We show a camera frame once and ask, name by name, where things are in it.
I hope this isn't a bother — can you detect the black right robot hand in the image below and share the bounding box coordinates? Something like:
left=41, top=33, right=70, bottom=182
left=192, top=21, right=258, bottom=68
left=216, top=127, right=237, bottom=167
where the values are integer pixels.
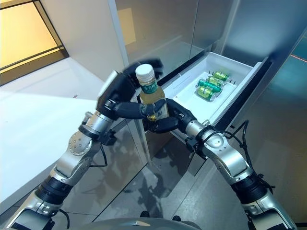
left=143, top=98, right=195, bottom=135

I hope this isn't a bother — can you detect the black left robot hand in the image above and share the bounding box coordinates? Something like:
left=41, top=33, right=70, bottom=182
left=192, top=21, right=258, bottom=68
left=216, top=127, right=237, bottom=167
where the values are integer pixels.
left=95, top=56, right=166, bottom=121

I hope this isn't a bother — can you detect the yellow drink bottle white cap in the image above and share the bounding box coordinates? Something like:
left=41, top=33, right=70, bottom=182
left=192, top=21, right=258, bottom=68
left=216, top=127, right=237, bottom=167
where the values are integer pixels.
left=135, top=64, right=170, bottom=123

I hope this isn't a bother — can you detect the white fridge drawer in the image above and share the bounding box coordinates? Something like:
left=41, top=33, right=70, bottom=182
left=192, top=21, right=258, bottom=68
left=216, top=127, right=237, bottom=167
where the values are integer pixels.
left=141, top=51, right=274, bottom=161

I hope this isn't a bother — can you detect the stainless steel fridge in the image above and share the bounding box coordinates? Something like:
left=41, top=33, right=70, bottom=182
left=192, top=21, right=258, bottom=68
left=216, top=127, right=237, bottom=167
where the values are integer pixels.
left=114, top=0, right=307, bottom=183

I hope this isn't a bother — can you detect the teal drink can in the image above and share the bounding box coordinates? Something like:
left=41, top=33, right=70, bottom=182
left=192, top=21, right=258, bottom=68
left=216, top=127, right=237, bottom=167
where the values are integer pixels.
left=197, top=80, right=223, bottom=93

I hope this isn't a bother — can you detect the yellow lit window panel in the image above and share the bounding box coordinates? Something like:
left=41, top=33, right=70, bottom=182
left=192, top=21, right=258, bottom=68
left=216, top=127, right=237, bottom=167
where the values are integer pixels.
left=0, top=0, right=71, bottom=72

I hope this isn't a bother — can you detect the grey robot torso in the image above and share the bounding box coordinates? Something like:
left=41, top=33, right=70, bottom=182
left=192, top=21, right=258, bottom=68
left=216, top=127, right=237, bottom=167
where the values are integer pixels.
left=85, top=216, right=200, bottom=230

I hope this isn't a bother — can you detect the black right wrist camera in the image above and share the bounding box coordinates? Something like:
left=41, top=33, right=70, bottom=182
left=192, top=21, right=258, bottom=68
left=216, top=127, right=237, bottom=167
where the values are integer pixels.
left=185, top=139, right=200, bottom=153

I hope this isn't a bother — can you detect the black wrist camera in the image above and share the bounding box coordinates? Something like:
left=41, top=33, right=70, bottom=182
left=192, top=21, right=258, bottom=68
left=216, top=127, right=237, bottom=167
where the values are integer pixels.
left=101, top=128, right=118, bottom=146
left=185, top=139, right=200, bottom=153

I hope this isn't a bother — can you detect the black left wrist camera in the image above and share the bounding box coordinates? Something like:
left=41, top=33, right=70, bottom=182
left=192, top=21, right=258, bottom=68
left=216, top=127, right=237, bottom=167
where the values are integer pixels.
left=101, top=128, right=118, bottom=146

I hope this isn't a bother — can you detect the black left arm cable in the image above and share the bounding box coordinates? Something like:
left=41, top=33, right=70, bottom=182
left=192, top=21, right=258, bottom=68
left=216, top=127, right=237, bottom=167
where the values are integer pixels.
left=90, top=142, right=108, bottom=168

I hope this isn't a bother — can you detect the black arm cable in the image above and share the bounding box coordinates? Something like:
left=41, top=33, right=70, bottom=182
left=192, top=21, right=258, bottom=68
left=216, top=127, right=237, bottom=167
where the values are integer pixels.
left=201, top=119, right=275, bottom=192
left=90, top=142, right=108, bottom=168

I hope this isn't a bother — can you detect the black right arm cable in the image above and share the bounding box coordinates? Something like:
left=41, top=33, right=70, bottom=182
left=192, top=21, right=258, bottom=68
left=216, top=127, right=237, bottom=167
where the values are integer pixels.
left=201, top=119, right=275, bottom=192

